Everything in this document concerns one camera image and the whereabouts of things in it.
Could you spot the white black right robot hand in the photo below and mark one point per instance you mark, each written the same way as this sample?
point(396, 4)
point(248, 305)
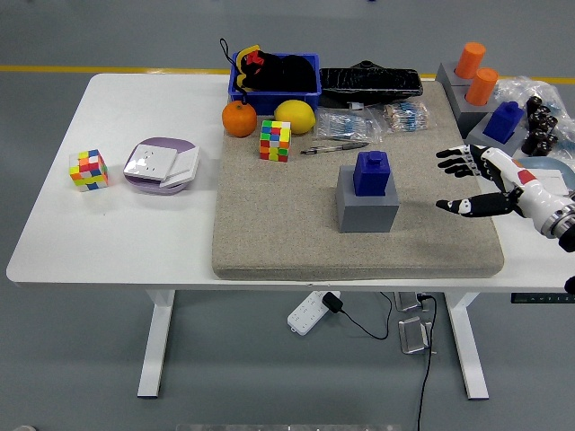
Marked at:
point(525, 177)

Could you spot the blue square seal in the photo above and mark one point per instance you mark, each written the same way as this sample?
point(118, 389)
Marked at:
point(370, 177)
point(503, 121)

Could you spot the grey round seal holder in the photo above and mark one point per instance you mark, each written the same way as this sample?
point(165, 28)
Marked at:
point(444, 74)
point(467, 114)

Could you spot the orange cylinder seal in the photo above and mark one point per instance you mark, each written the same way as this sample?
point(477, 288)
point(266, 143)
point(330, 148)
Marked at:
point(471, 58)
point(481, 87)

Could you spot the light blue plate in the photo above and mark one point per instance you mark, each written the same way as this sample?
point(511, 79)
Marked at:
point(539, 163)

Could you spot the black knob with white dots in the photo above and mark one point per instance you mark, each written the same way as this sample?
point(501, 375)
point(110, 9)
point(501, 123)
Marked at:
point(534, 146)
point(534, 104)
point(541, 134)
point(545, 119)

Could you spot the clear plastic bag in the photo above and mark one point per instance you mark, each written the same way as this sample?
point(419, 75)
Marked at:
point(516, 87)

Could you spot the black table control panel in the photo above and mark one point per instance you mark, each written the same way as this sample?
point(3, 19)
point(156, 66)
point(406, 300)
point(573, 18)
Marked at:
point(539, 298)

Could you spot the clear bag of brown resistors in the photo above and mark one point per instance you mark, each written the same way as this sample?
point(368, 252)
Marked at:
point(409, 116)

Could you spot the black wrapped long object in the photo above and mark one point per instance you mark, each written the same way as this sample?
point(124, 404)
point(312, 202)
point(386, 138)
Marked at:
point(373, 83)

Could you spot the white table leg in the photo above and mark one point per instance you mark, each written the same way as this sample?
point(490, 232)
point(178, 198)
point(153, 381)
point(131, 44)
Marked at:
point(155, 350)
point(467, 350)

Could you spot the grey ballpoint pen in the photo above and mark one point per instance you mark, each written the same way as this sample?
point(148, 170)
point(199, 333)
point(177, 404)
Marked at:
point(341, 146)

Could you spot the clear bag of blue resistors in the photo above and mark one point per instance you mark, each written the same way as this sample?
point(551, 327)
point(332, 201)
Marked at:
point(346, 123)

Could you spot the black power adapter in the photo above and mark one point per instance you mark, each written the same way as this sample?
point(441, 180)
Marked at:
point(332, 303)

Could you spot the yellow lemon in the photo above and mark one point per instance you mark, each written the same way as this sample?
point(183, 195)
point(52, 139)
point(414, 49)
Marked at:
point(294, 116)

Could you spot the grey-brown mat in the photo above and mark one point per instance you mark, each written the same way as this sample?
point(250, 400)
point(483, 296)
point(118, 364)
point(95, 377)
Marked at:
point(278, 215)

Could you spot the blue plastic bin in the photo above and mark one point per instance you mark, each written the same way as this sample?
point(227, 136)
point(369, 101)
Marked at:
point(287, 99)

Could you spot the multicolour puzzle cube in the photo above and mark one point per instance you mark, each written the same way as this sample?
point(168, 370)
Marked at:
point(89, 170)
point(275, 141)

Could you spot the black cloth pouch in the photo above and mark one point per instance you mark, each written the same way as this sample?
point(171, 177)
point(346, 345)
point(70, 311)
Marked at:
point(292, 74)

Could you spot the white power strip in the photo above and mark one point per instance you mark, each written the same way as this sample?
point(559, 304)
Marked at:
point(305, 314)

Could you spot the orange fruit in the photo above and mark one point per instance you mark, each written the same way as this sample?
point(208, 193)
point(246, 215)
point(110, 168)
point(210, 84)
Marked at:
point(239, 119)

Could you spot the purple plate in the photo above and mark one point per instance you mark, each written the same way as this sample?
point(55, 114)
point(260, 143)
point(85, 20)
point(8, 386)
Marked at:
point(166, 142)

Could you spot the white wall switch panel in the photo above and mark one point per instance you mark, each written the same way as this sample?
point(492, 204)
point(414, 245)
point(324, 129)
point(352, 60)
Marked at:
point(550, 179)
point(184, 168)

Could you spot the silver metal bracket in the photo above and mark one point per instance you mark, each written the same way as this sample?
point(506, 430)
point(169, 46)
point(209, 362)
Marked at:
point(413, 336)
point(409, 301)

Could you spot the white wall socket panel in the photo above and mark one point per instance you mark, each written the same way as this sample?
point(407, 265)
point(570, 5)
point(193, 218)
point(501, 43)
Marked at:
point(150, 162)

